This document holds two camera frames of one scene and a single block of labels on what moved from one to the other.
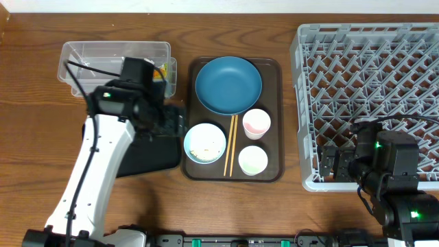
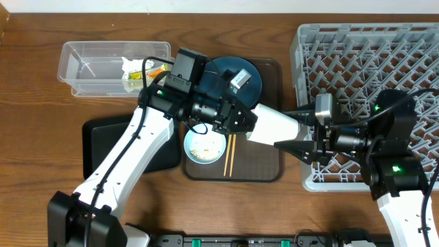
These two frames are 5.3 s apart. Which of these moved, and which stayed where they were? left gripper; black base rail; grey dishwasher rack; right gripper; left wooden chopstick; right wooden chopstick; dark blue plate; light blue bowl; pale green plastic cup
Moved: right gripper; pale green plastic cup; left gripper
Stayed: light blue bowl; dark blue plate; grey dishwasher rack; left wooden chopstick; right wooden chopstick; black base rail
